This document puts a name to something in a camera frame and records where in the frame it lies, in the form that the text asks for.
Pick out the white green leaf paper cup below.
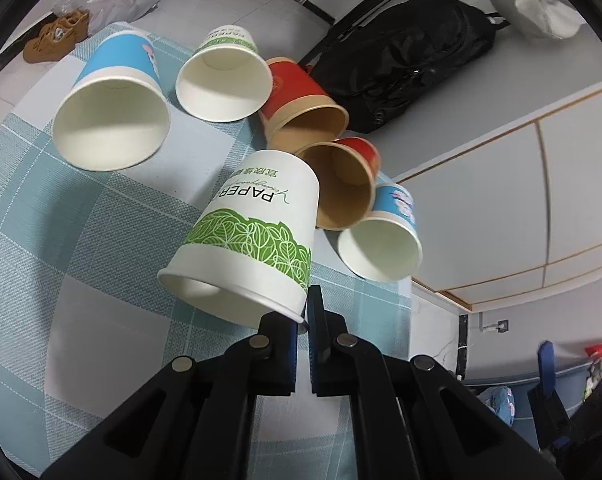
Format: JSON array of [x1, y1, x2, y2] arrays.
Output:
[[158, 150, 319, 327]]

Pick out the small blue paper cup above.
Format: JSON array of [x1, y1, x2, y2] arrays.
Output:
[[337, 183, 423, 282]]

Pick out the red kraft paper cup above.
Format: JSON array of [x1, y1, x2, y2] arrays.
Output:
[[259, 58, 349, 154]]

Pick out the large blue paper cup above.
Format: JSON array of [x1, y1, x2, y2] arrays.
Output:
[[51, 29, 171, 171]]

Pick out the black backpack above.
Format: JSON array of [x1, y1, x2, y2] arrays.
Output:
[[310, 0, 508, 133]]

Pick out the brown shoes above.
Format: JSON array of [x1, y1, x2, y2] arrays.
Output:
[[23, 9, 89, 64]]

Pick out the white plastic bag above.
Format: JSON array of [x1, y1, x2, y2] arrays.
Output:
[[491, 0, 586, 40]]

